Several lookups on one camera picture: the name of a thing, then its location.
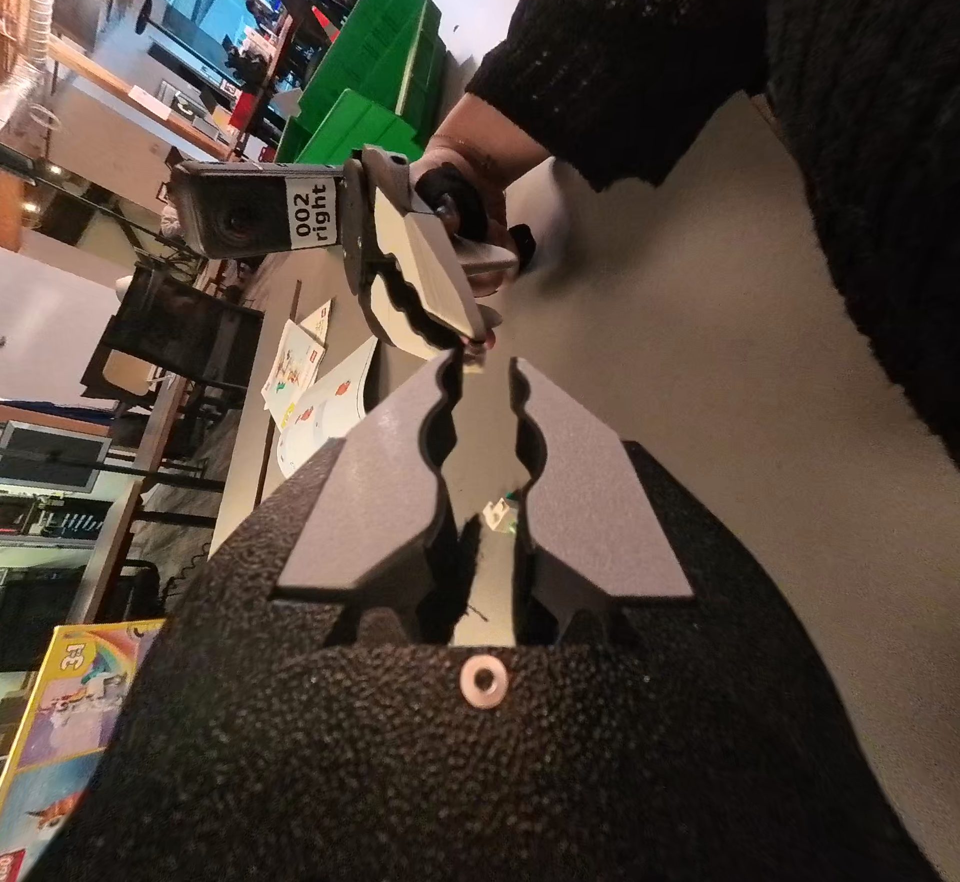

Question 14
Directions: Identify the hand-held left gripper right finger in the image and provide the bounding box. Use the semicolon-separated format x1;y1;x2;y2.
508;355;696;619

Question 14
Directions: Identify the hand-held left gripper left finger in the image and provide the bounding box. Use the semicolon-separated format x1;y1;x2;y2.
272;351;462;626

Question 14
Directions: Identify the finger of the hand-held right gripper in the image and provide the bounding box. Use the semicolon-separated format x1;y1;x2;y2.
396;209;486;343
372;210;460;363

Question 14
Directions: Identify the green and white lego assembly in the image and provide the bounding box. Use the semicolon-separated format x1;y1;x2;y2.
480;490;520;536

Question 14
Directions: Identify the person's right forearm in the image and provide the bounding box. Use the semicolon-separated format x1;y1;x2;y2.
465;0;807;194

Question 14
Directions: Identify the open lego instruction booklet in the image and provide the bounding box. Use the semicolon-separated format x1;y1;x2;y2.
274;336;381;479

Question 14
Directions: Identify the yellow lego box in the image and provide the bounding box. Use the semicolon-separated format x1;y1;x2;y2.
0;618;168;882

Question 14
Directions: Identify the person's right hand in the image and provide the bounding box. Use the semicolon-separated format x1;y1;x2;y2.
408;93;556;352

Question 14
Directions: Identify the black chair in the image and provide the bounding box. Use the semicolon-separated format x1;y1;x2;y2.
78;263;265;403

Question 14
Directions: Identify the dark computer monitor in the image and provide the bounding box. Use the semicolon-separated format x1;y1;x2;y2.
0;419;114;494

